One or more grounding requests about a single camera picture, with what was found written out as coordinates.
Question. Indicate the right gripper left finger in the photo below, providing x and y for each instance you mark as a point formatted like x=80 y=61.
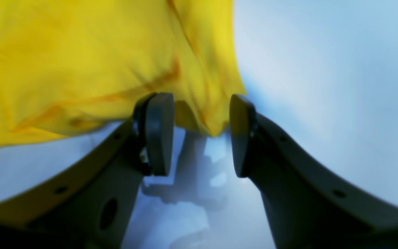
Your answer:
x=89 y=205

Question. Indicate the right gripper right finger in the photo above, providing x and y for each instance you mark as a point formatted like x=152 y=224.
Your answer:
x=307 y=205

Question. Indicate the orange yellow t-shirt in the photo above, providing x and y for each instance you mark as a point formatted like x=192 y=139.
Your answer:
x=68 y=67

